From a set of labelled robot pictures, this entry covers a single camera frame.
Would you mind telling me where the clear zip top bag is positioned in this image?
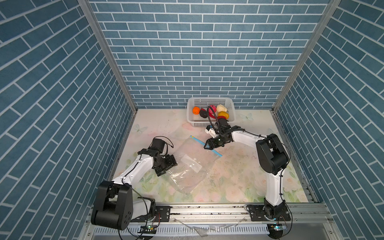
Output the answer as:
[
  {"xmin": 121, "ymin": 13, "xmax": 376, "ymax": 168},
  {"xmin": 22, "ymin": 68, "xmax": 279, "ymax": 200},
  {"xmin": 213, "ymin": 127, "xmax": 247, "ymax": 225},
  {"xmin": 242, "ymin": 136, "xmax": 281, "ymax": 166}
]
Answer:
[{"xmin": 164, "ymin": 136, "xmax": 223, "ymax": 194}]

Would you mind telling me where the white plastic mesh basket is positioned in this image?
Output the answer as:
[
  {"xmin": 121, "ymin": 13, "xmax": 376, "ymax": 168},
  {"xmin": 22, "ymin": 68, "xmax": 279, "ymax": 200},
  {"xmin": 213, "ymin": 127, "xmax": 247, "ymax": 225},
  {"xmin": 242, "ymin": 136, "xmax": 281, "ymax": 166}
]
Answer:
[{"xmin": 186, "ymin": 96, "xmax": 236, "ymax": 128}]

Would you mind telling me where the pink toy fruit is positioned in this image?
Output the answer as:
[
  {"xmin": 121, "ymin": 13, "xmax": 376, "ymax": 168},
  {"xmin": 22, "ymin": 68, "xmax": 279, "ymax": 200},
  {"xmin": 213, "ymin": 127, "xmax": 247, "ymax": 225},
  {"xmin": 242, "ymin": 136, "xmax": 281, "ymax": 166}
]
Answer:
[{"xmin": 208, "ymin": 105, "xmax": 217, "ymax": 113}]

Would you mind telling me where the orange toy fruit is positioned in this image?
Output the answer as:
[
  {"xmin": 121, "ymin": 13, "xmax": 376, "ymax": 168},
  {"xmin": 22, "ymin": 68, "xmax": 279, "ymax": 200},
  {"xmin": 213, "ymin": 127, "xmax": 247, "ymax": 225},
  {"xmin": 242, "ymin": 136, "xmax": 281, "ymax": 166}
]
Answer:
[{"xmin": 193, "ymin": 107, "xmax": 201, "ymax": 115}]

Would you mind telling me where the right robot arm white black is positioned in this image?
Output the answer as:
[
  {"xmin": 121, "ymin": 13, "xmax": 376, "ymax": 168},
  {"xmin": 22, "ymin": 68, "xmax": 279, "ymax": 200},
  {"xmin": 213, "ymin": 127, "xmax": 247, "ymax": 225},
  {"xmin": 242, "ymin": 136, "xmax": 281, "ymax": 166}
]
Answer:
[{"xmin": 204, "ymin": 129, "xmax": 290, "ymax": 220}]

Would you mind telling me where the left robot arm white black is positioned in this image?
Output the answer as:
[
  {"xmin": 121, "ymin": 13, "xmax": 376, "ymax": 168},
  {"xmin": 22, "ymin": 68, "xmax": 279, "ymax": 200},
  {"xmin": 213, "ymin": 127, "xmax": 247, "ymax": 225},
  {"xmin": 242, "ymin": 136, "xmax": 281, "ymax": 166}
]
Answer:
[{"xmin": 91, "ymin": 148, "xmax": 177, "ymax": 231}]

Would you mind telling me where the dark brown toy food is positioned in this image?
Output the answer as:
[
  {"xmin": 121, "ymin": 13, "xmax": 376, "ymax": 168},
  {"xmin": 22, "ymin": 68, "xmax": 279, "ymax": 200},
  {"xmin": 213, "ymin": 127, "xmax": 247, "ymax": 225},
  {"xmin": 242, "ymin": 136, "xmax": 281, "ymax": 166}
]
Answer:
[{"xmin": 199, "ymin": 109, "xmax": 209, "ymax": 119}]

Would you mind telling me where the cream toy food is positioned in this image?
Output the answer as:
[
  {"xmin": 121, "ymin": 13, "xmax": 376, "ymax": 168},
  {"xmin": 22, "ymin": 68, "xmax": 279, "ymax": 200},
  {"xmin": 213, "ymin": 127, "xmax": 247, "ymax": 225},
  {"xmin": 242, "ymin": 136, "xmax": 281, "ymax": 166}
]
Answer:
[{"xmin": 216, "ymin": 105, "xmax": 228, "ymax": 113}]

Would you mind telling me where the red toy chili pepper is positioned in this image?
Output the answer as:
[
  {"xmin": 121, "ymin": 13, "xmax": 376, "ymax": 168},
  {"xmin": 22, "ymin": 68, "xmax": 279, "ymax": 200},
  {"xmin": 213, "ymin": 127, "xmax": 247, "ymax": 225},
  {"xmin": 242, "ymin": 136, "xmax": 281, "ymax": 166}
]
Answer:
[{"xmin": 209, "ymin": 112, "xmax": 218, "ymax": 119}]

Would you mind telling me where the yellow toy fruit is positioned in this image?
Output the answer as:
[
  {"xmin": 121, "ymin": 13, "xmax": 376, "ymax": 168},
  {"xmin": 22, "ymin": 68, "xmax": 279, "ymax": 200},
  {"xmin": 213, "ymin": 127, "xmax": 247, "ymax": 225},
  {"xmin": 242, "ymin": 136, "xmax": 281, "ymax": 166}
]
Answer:
[{"xmin": 217, "ymin": 111, "xmax": 230, "ymax": 120}]

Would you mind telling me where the left circuit board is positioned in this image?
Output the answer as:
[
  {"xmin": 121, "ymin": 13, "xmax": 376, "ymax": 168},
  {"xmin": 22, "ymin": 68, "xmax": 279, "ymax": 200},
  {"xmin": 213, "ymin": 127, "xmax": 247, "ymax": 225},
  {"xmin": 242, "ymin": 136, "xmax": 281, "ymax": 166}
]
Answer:
[{"xmin": 138, "ymin": 226, "xmax": 158, "ymax": 235}]

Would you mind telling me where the circuit board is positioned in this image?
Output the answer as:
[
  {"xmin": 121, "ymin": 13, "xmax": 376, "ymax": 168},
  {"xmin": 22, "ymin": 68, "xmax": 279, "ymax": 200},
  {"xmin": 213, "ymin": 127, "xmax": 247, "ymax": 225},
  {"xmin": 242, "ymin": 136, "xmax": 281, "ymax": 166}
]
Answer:
[
  {"xmin": 268, "ymin": 224, "xmax": 286, "ymax": 233},
  {"xmin": 138, "ymin": 226, "xmax": 158, "ymax": 235}
]

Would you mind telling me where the right circuit board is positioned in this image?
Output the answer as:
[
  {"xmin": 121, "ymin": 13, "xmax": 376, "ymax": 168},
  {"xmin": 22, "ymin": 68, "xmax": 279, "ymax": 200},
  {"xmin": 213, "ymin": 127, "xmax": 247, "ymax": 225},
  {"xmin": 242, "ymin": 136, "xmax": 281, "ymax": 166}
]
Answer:
[{"xmin": 268, "ymin": 224, "xmax": 286, "ymax": 233}]

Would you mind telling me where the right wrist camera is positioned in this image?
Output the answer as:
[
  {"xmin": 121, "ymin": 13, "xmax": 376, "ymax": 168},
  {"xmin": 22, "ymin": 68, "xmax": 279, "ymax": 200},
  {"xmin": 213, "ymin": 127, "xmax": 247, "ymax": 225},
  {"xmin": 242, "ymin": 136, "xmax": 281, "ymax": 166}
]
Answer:
[{"xmin": 205, "ymin": 125, "xmax": 217, "ymax": 138}]

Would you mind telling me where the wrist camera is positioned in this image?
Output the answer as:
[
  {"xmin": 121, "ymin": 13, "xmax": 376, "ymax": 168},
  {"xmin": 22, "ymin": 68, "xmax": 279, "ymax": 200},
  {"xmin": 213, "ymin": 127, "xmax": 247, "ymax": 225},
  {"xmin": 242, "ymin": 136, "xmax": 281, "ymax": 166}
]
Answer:
[
  {"xmin": 205, "ymin": 125, "xmax": 217, "ymax": 138},
  {"xmin": 148, "ymin": 138, "xmax": 166, "ymax": 154}
]

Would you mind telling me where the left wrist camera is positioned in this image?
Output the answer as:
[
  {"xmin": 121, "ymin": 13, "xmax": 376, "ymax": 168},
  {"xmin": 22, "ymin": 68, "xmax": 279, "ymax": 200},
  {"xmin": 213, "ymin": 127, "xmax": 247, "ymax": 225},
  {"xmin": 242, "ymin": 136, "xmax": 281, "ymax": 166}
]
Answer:
[{"xmin": 148, "ymin": 138, "xmax": 166, "ymax": 154}]

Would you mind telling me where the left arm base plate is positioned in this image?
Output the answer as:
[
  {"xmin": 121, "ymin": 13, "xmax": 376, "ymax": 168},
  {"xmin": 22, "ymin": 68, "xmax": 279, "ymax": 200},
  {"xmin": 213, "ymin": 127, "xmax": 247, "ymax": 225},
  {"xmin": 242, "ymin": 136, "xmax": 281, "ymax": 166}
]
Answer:
[{"xmin": 131, "ymin": 206, "xmax": 171, "ymax": 223}]

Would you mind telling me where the aluminium front rail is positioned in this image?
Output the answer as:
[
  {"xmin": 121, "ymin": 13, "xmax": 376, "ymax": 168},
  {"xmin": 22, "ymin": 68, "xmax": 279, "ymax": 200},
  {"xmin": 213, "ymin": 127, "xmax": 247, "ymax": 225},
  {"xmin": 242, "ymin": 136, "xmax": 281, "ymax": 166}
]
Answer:
[{"xmin": 128, "ymin": 203, "xmax": 334, "ymax": 226}]

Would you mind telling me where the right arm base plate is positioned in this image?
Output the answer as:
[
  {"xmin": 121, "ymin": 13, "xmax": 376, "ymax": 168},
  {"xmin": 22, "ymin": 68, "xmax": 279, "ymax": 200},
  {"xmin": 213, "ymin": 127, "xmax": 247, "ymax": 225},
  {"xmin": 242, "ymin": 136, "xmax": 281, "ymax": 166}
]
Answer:
[{"xmin": 245, "ymin": 205, "xmax": 292, "ymax": 222}]

